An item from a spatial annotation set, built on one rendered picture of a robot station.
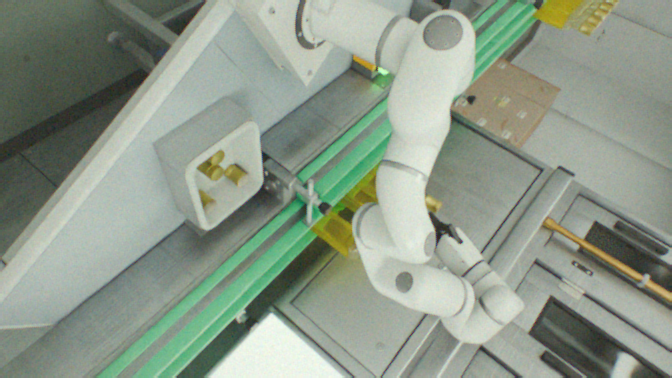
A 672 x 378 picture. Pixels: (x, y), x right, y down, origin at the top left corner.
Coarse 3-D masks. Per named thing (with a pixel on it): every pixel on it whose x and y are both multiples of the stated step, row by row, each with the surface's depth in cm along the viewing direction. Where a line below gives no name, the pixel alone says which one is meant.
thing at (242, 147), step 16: (240, 128) 88; (256, 128) 92; (224, 144) 86; (240, 144) 99; (256, 144) 95; (192, 160) 83; (224, 160) 102; (240, 160) 104; (256, 160) 100; (192, 176) 84; (224, 176) 106; (256, 176) 105; (192, 192) 87; (208, 192) 104; (224, 192) 105; (240, 192) 105; (224, 208) 102; (208, 224) 99
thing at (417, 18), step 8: (416, 0) 136; (424, 0) 136; (432, 0) 136; (440, 0) 136; (448, 0) 137; (416, 8) 137; (424, 8) 135; (432, 8) 134; (440, 8) 134; (448, 8) 139; (416, 16) 139; (424, 16) 137
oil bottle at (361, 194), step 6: (354, 186) 121; (360, 186) 121; (366, 186) 121; (348, 192) 120; (354, 192) 120; (360, 192) 120; (366, 192) 120; (372, 192) 120; (354, 198) 119; (360, 198) 119; (366, 198) 119; (372, 198) 119; (360, 204) 118
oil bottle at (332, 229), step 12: (324, 216) 115; (336, 216) 115; (312, 228) 117; (324, 228) 113; (336, 228) 113; (348, 228) 114; (324, 240) 117; (336, 240) 112; (348, 240) 112; (348, 252) 112
